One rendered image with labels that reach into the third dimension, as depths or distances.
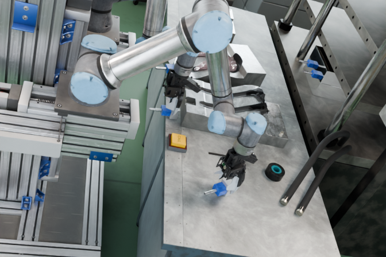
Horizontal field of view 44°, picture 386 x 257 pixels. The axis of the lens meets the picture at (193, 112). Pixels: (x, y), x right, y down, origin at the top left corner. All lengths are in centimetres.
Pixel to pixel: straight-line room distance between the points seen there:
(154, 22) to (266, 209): 85
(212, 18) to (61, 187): 145
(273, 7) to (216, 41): 296
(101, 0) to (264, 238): 115
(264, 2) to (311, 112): 183
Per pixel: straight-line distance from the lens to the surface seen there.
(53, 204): 244
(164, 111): 209
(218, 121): 160
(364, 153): 258
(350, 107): 234
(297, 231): 194
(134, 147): 311
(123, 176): 291
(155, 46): 142
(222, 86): 166
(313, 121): 257
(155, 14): 182
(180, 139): 198
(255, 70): 249
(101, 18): 208
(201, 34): 135
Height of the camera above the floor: 212
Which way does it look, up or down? 37 degrees down
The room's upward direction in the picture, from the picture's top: 22 degrees clockwise
